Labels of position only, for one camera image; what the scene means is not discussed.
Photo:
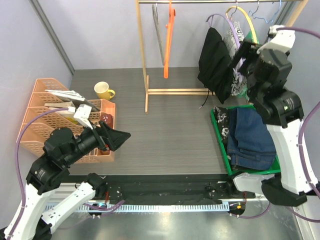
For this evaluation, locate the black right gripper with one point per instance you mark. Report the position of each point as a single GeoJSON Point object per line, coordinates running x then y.
{"type": "Point", "coordinates": [247, 51]}

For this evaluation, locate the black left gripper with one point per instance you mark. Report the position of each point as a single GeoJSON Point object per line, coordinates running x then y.
{"type": "Point", "coordinates": [108, 138]}

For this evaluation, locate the purple plastic hanger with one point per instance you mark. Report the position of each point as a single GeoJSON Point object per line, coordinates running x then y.
{"type": "Point", "coordinates": [235, 36]}

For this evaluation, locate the black white patterned trousers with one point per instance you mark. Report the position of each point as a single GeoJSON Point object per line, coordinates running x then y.
{"type": "Point", "coordinates": [222, 117]}

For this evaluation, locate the orange plastic hanger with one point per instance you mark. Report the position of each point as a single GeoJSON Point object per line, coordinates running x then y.
{"type": "Point", "coordinates": [169, 36]}

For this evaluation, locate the blue denim jeans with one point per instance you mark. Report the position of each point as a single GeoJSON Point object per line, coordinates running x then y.
{"type": "Point", "coordinates": [249, 144]}

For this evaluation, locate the clear acrylic hanger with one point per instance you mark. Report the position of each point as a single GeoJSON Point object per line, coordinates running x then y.
{"type": "Point", "coordinates": [158, 31]}

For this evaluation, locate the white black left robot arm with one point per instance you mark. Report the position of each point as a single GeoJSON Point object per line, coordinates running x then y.
{"type": "Point", "coordinates": [61, 150]}

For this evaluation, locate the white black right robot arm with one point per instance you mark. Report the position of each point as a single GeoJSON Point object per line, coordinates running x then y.
{"type": "Point", "coordinates": [266, 71]}

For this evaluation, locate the green hanging garment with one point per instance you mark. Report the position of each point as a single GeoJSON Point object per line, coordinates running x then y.
{"type": "Point", "coordinates": [250, 37]}

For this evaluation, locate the orange compartment basket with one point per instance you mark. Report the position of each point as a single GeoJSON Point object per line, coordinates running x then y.
{"type": "Point", "coordinates": [106, 113]}

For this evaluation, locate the white black printed garment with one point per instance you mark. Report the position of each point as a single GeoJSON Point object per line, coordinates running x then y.
{"type": "Point", "coordinates": [236, 74]}

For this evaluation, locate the yellow mug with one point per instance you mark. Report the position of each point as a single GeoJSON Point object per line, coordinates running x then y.
{"type": "Point", "coordinates": [103, 91]}

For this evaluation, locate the papers in organizer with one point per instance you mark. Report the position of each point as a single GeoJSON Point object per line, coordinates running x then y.
{"type": "Point", "coordinates": [74, 97]}

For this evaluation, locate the wooden clothes rack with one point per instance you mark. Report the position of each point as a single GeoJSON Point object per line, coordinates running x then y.
{"type": "Point", "coordinates": [190, 29]}

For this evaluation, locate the green plastic tray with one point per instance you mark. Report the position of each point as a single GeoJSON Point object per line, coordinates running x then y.
{"type": "Point", "coordinates": [234, 169]}

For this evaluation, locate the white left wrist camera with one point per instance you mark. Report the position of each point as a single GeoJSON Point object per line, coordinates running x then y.
{"type": "Point", "coordinates": [81, 115]}

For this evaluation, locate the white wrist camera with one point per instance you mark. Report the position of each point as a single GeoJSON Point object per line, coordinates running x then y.
{"type": "Point", "coordinates": [281, 39]}
{"type": "Point", "coordinates": [81, 115]}

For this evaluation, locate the blue wire hanger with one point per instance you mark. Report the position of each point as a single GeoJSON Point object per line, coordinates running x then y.
{"type": "Point", "coordinates": [263, 14]}

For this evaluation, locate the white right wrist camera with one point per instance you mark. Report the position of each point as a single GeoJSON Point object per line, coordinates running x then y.
{"type": "Point", "coordinates": [281, 39]}

